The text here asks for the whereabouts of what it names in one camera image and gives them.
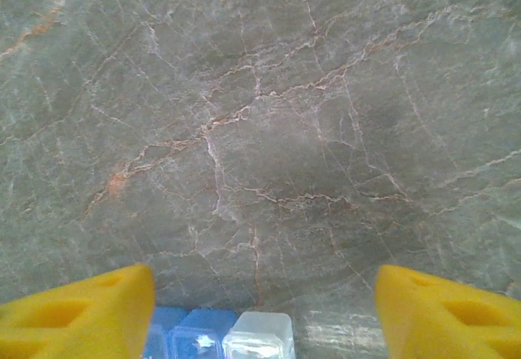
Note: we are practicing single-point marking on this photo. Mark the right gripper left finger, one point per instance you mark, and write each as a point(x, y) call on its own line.
point(81, 318)

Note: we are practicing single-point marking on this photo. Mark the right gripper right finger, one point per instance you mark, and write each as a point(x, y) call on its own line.
point(443, 318)

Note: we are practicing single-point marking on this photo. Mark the blue weekly pill organizer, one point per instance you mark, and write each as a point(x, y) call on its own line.
point(228, 336)

